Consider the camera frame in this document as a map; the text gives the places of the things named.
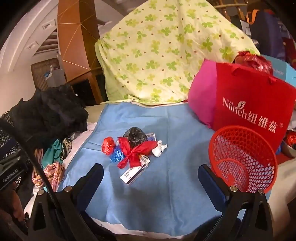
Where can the light blue cardboard box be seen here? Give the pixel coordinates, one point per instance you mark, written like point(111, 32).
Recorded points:
point(289, 71)

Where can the pink pillow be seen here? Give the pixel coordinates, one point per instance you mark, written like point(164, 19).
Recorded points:
point(201, 92)

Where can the red paper bag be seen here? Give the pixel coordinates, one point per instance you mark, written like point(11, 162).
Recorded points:
point(249, 97)

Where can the dark wooden cabinet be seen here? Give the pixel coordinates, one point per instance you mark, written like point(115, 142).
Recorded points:
point(85, 90)

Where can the black fluffy cloth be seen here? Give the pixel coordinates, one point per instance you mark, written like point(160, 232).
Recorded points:
point(50, 115)

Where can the red plastic mesh basket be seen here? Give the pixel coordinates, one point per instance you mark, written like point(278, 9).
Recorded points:
point(240, 183)

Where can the person's left hand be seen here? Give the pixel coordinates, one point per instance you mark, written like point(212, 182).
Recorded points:
point(13, 204)

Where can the red wrapper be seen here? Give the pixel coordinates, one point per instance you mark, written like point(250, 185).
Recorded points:
point(108, 146)

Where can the small white plastic scrap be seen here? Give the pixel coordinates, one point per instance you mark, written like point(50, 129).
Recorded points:
point(158, 150)

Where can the blue wrapper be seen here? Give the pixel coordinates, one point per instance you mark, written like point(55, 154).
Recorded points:
point(116, 155)

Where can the brown wooden column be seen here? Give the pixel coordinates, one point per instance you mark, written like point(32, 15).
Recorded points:
point(74, 34)

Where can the woven brown door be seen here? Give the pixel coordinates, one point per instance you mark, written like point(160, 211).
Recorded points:
point(39, 76)

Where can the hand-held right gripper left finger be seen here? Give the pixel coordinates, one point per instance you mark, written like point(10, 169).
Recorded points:
point(92, 183)

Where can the white red medicine box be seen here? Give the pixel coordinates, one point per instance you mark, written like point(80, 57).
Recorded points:
point(133, 175)

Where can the green clover print quilt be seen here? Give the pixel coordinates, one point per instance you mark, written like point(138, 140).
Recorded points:
point(157, 46)

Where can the blue towel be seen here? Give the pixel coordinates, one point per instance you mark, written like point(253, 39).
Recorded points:
point(173, 197)

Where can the large crumpled red plastic bag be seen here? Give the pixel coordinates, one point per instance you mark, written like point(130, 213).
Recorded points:
point(252, 61)

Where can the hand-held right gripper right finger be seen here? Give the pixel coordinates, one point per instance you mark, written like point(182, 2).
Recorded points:
point(211, 185)

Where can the pile of colourful clothes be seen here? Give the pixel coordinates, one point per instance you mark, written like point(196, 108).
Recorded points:
point(55, 150)

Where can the knotted red plastic bag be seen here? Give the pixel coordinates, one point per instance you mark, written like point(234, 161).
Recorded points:
point(131, 155)

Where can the stainless steel bowl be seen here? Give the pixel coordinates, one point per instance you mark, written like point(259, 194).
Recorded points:
point(289, 150)

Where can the black plastic bag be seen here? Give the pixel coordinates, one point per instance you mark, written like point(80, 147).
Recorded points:
point(135, 138)

